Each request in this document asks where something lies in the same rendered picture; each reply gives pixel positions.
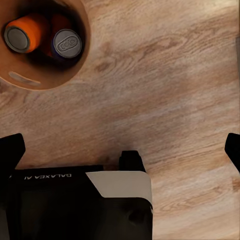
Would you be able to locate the trash can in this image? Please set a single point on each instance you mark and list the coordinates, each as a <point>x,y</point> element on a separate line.
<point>33,66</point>

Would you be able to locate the can of soda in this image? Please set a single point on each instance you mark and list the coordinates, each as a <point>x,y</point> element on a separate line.
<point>27,33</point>
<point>58,22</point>
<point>66,46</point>

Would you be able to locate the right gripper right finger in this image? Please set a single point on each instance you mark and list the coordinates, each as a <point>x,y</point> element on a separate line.
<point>232,149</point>

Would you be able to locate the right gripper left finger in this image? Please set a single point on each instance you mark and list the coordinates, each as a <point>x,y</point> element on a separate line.
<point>12,148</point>

